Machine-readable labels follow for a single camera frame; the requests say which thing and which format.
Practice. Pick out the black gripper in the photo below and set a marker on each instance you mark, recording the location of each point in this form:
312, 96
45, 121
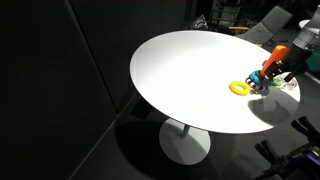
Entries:
295, 60

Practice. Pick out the orange post with checkered base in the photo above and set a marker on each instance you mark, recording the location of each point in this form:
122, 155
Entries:
275, 56

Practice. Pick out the grey folded chair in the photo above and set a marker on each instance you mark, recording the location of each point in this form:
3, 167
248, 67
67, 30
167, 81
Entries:
270, 26

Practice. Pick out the purple black clamp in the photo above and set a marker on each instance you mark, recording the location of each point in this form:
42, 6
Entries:
270, 151
306, 128

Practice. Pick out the black metal rack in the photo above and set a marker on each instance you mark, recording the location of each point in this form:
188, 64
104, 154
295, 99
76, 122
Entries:
230, 13

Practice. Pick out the teal wrist camera box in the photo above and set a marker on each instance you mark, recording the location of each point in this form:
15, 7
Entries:
314, 61

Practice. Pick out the white table pedestal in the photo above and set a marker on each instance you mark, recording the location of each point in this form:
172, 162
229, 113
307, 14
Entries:
185, 143

